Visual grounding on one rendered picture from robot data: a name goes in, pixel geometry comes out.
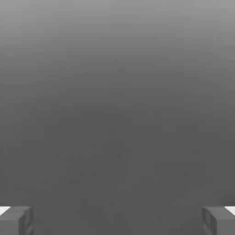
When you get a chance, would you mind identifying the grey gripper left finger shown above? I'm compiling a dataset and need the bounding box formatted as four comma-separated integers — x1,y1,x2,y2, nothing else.
0,206,35,235

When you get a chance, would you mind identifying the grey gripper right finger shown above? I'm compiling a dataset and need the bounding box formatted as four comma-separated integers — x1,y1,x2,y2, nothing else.
201,206,235,235

